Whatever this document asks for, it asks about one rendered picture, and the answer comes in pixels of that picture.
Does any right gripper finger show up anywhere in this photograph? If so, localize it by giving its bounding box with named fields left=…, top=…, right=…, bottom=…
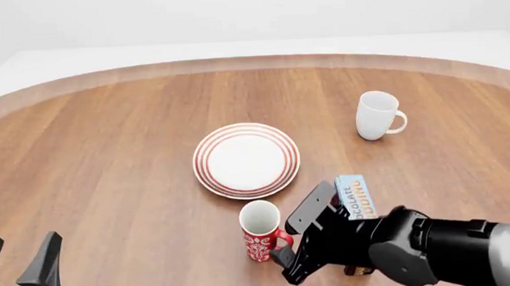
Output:
left=268, top=246, right=296, bottom=269

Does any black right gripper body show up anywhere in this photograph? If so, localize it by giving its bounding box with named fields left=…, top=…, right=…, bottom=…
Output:
left=278, top=221, right=336, bottom=286

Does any red patterned mug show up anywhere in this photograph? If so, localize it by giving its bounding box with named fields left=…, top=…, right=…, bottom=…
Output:
left=238, top=198, right=295, bottom=264

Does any white plate with red rings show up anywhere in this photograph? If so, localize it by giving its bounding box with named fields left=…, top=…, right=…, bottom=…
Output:
left=190, top=121, right=303, bottom=202

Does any white mug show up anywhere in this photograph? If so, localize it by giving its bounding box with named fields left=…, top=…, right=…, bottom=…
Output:
left=353, top=89, right=409, bottom=142

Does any blue chocolate pudding box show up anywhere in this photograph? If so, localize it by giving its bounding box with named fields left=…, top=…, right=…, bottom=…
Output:
left=333, top=172, right=382, bottom=278

